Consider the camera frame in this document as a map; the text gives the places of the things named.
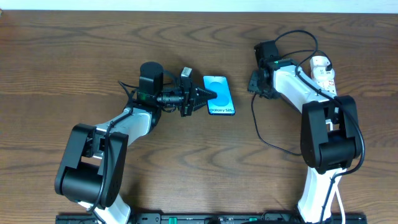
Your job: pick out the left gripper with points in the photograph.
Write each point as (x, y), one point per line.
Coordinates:
(187, 99)

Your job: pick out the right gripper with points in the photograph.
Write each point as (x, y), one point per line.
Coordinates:
(254, 83)

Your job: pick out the blue Galaxy smartphone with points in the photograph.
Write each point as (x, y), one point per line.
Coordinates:
(223, 103)

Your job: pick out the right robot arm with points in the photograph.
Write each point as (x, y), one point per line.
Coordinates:
(330, 138)

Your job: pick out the white power strip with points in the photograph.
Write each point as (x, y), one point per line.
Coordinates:
(322, 73)

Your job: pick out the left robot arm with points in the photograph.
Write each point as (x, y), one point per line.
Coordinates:
(92, 165)

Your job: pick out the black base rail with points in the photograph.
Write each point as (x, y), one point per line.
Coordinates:
(156, 218)

